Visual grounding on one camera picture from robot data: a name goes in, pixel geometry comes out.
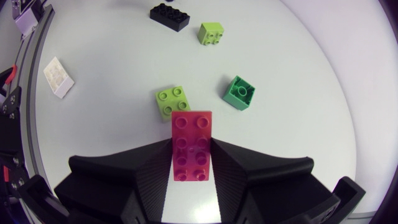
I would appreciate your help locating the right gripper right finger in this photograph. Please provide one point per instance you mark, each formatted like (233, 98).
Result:
(264, 183)

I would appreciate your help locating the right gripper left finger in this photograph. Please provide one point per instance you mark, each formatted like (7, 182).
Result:
(124, 183)

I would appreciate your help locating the black toy brick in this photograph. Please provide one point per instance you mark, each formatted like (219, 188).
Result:
(169, 16)

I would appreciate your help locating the red toy brick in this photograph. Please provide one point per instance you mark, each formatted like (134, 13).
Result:
(191, 146)

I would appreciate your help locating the white toy brick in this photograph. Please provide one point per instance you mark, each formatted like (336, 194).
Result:
(58, 77)

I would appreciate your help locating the light green toy brick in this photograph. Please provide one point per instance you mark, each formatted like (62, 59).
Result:
(172, 102)
(211, 33)

